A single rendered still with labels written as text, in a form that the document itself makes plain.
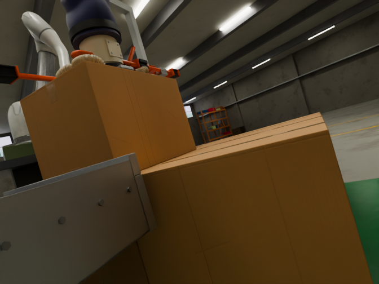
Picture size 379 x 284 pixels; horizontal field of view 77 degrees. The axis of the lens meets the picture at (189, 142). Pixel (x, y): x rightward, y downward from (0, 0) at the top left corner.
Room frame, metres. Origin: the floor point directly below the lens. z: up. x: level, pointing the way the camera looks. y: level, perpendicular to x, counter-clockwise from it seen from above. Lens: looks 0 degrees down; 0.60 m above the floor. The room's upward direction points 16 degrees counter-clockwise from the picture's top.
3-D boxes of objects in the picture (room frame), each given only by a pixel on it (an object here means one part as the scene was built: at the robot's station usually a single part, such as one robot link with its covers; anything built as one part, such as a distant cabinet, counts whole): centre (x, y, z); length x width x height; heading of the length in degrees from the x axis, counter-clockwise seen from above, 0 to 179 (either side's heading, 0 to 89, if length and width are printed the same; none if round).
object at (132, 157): (0.80, 0.46, 0.58); 0.70 x 0.03 x 0.06; 61
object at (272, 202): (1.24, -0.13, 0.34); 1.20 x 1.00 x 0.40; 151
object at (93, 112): (1.13, 0.29, 0.74); 0.60 x 0.40 x 0.40; 152
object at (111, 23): (1.12, 0.28, 1.19); 0.23 x 0.23 x 0.04
